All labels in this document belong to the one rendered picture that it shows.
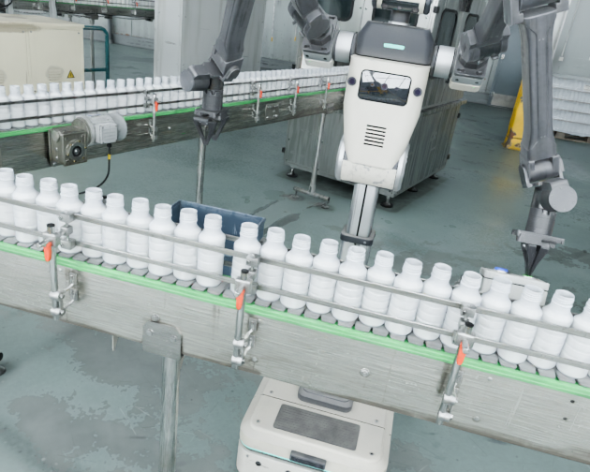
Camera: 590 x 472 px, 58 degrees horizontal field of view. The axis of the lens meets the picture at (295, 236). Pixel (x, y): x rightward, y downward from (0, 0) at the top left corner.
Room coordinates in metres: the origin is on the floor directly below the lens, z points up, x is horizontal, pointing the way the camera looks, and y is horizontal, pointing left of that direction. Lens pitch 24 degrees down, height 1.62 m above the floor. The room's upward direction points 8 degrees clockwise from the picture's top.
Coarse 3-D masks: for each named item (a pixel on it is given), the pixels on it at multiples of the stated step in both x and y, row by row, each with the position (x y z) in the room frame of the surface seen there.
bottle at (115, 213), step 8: (112, 200) 1.11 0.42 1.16; (120, 200) 1.11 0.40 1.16; (112, 208) 1.11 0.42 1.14; (120, 208) 1.12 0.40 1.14; (104, 216) 1.10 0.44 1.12; (112, 216) 1.10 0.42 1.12; (120, 216) 1.11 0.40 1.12; (104, 232) 1.10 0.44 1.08; (112, 232) 1.10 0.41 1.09; (120, 232) 1.10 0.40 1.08; (104, 240) 1.10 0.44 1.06; (112, 240) 1.10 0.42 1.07; (120, 240) 1.10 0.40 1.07; (112, 248) 1.10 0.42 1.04; (120, 248) 1.10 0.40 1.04; (104, 256) 1.10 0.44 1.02; (112, 256) 1.10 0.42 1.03; (112, 264) 1.10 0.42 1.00
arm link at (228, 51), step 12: (228, 0) 1.36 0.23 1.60; (240, 0) 1.33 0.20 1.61; (252, 0) 1.35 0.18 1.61; (228, 12) 1.37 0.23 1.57; (240, 12) 1.36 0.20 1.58; (228, 24) 1.39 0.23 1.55; (240, 24) 1.39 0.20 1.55; (228, 36) 1.40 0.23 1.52; (240, 36) 1.42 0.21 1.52; (216, 48) 1.47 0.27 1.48; (228, 48) 1.42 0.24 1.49; (240, 48) 1.45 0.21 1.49; (216, 60) 1.48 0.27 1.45; (228, 60) 1.45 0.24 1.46; (240, 60) 1.48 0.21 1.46
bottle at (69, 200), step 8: (64, 184) 1.15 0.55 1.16; (72, 184) 1.16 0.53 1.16; (64, 192) 1.13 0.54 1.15; (72, 192) 1.14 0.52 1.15; (64, 200) 1.13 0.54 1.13; (72, 200) 1.13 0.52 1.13; (80, 200) 1.16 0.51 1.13; (56, 208) 1.13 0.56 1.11; (64, 208) 1.12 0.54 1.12; (72, 208) 1.12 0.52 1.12; (80, 208) 1.14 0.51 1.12; (64, 224) 1.12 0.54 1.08; (72, 224) 1.12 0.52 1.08; (80, 224) 1.14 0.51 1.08; (80, 232) 1.14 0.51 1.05; (80, 240) 1.13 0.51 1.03; (80, 248) 1.13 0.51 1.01
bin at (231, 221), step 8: (184, 200) 1.70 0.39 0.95; (176, 208) 1.67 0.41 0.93; (200, 208) 1.68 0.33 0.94; (208, 208) 1.68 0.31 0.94; (216, 208) 1.67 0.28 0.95; (176, 216) 1.67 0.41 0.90; (200, 216) 1.68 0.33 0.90; (224, 216) 1.67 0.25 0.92; (232, 216) 1.66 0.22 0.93; (240, 216) 1.66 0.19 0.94; (248, 216) 1.65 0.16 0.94; (256, 216) 1.65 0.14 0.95; (200, 224) 1.68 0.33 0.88; (224, 224) 1.67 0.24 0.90; (232, 224) 1.66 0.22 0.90; (240, 224) 1.66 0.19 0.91; (224, 232) 1.67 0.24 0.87; (232, 232) 1.66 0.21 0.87; (232, 248) 1.66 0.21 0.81; (224, 256) 1.34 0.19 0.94; (232, 256) 1.34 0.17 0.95; (224, 272) 1.35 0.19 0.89; (112, 336) 1.19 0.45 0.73; (112, 344) 1.19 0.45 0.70
